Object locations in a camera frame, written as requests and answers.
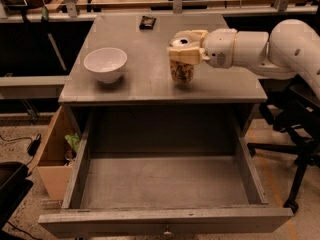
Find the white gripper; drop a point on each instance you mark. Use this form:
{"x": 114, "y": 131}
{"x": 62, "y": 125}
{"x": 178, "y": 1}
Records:
{"x": 220, "y": 48}

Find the orange soda can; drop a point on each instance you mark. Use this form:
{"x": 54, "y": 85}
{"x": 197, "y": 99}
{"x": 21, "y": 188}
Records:
{"x": 181, "y": 72}

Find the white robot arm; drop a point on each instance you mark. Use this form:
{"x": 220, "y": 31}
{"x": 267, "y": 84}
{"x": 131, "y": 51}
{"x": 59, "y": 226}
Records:
{"x": 291, "y": 48}

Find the white bowl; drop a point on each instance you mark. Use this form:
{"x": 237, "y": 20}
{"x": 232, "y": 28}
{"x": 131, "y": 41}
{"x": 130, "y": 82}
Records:
{"x": 106, "y": 65}

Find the dark snack packet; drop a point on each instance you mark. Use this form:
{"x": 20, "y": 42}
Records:
{"x": 147, "y": 23}

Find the grey cabinet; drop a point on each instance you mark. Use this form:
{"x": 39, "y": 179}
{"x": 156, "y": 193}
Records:
{"x": 146, "y": 112}

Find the black office chair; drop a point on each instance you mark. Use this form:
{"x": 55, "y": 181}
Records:
{"x": 294, "y": 110}

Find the open grey drawer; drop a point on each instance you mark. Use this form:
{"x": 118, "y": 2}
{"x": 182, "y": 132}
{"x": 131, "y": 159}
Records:
{"x": 146, "y": 195}

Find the green crumpled bag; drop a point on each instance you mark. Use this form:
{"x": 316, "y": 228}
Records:
{"x": 74, "y": 141}

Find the cardboard box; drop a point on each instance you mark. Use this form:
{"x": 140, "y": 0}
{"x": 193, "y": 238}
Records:
{"x": 56, "y": 157}

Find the black power adapter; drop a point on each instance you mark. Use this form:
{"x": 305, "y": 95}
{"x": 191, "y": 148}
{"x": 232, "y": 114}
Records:
{"x": 34, "y": 145}

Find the black bin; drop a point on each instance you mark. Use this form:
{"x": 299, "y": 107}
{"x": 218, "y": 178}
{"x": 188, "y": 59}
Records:
{"x": 14, "y": 186}

